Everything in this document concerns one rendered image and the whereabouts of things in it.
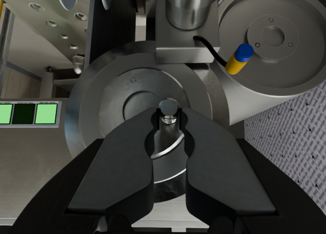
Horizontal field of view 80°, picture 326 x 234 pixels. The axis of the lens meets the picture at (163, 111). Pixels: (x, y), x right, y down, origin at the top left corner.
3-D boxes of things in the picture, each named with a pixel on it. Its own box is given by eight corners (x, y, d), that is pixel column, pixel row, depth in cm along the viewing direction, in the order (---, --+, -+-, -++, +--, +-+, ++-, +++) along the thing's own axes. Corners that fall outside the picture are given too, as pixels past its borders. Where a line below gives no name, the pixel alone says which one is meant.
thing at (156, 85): (109, 58, 16) (198, 75, 16) (116, 69, 18) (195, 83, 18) (84, 147, 15) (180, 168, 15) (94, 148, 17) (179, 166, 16)
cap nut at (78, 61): (83, 55, 52) (82, 71, 51) (89, 61, 56) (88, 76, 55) (70, 55, 52) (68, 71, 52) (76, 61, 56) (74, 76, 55)
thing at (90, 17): (101, -75, 23) (88, 73, 19) (135, 39, 46) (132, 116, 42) (96, -75, 23) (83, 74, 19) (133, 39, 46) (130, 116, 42)
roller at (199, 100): (206, 48, 18) (219, 181, 15) (184, 109, 43) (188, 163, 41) (81, 55, 18) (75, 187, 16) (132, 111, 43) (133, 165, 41)
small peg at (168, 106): (182, 100, 13) (176, 120, 12) (180, 109, 15) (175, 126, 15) (161, 94, 13) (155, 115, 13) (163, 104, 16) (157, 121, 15)
